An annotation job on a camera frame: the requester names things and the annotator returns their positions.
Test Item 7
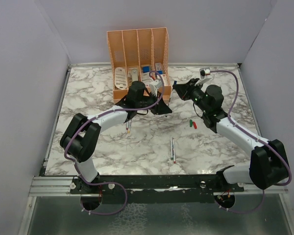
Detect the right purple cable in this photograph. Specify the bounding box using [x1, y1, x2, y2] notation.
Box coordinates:
[205, 70, 292, 213]

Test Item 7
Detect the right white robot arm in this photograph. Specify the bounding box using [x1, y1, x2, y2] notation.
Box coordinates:
[172, 79, 290, 191]

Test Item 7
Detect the yellow pen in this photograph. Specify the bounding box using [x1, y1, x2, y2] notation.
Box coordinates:
[127, 120, 132, 134]

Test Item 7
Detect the orange desk organizer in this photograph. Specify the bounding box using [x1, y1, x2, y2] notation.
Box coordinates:
[107, 27, 172, 103]

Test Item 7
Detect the red tipped pen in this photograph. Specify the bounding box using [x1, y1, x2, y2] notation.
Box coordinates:
[171, 138, 176, 164]

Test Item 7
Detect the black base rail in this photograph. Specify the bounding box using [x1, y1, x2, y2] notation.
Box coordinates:
[39, 165, 245, 205]

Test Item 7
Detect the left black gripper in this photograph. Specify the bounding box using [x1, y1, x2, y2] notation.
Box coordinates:
[136, 91, 172, 115]

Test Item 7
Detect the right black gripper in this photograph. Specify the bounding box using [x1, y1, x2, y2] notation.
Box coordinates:
[173, 78, 209, 114]

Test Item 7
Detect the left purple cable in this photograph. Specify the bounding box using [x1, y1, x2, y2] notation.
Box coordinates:
[64, 70, 165, 215]

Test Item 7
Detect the purple cable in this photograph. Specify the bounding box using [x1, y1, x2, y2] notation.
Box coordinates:
[64, 70, 165, 215]
[205, 70, 292, 213]

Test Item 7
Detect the white blue box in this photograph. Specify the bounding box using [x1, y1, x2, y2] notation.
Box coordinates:
[141, 65, 153, 85]

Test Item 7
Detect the green pen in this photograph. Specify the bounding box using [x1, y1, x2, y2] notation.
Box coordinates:
[170, 136, 173, 160]

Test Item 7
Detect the white red box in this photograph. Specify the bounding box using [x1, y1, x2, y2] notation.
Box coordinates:
[155, 63, 168, 86]

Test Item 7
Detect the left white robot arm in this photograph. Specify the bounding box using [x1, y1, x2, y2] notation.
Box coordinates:
[60, 79, 172, 193]

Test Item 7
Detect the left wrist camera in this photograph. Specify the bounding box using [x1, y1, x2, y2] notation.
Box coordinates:
[149, 79, 163, 96]

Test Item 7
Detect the white oval package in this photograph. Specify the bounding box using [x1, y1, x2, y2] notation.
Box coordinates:
[114, 67, 127, 90]

